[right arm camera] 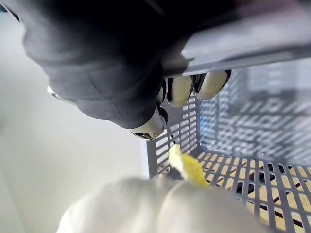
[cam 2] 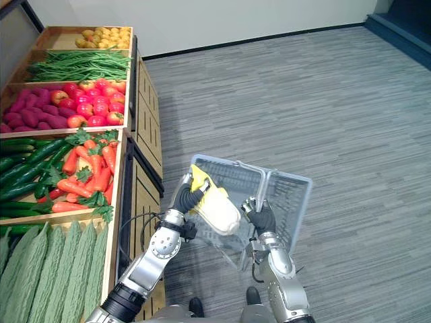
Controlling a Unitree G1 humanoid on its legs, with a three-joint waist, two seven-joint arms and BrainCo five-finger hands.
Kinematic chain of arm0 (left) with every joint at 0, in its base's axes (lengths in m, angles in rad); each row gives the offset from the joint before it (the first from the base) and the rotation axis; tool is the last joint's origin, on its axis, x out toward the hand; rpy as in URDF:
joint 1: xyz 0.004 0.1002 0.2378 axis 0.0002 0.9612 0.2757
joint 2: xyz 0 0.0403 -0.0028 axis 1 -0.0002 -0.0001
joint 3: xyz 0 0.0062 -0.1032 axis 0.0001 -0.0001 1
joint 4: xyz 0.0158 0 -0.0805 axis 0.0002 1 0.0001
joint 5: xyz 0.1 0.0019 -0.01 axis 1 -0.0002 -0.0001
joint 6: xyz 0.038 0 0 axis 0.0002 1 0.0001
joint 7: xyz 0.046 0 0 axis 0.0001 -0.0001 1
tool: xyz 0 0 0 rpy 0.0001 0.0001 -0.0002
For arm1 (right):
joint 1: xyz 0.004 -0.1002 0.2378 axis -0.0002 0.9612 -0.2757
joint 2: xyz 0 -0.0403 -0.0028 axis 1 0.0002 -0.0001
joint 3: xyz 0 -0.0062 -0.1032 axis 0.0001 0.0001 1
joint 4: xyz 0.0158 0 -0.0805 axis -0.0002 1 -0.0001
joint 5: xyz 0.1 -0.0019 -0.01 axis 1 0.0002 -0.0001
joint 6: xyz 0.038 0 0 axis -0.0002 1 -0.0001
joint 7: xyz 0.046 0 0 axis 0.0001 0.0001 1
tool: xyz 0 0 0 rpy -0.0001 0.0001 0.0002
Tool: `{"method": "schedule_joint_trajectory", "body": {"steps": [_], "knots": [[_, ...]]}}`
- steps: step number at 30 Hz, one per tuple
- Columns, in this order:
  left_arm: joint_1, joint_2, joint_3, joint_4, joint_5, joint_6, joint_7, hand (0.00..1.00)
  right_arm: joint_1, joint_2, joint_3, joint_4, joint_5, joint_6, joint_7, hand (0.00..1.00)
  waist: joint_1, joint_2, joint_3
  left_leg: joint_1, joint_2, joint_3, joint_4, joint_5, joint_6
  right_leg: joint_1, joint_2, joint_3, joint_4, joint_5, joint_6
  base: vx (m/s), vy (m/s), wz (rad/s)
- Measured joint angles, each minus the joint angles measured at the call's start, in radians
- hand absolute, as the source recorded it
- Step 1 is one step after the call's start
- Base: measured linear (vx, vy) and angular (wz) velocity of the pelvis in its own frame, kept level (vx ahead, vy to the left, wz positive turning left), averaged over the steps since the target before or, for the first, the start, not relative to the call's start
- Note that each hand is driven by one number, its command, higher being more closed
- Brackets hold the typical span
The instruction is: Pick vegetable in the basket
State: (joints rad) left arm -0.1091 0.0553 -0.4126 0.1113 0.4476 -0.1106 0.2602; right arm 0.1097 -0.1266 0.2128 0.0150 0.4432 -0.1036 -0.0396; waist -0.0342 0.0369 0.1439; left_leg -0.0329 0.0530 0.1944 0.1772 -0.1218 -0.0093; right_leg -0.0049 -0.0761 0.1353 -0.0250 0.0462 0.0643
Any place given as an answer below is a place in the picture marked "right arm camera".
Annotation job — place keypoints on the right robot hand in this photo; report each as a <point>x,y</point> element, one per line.
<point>102,60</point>

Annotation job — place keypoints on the grey plastic perforated basket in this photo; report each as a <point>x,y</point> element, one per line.
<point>243,116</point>

